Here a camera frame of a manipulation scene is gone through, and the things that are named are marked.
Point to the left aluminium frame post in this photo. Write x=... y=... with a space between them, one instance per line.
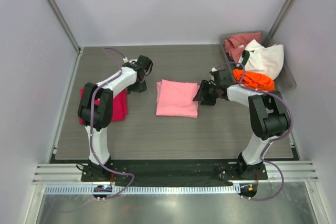
x=59 y=16

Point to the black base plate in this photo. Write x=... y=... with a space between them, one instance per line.
x=171 y=172

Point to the white slotted cable duct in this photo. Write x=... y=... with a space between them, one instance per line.
x=111 y=190

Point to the dusty rose t shirt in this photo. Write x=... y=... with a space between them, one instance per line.
x=235 y=44

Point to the aluminium front rail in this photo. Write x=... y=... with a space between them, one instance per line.
x=293 y=171

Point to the grey plastic tray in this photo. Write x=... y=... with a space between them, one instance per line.
x=285 y=81

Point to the folded magenta t shirt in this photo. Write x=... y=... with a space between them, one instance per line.
x=120 y=106

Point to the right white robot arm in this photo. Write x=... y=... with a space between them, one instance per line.
x=269 y=117

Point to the aluminium frame post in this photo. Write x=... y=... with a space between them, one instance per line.
x=281 y=17
x=59 y=16

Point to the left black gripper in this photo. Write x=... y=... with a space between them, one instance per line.
x=142 y=88

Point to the light pink t shirt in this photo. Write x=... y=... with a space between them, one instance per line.
x=176 y=99

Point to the orange t shirt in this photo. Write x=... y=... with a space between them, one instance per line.
x=254 y=80

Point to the white t shirt green collar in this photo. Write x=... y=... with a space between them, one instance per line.
x=265 y=60

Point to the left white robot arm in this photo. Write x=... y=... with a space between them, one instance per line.
x=96 y=110

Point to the right aluminium frame post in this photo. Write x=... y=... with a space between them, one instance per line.
x=281 y=17

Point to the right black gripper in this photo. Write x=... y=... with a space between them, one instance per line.
x=204 y=86

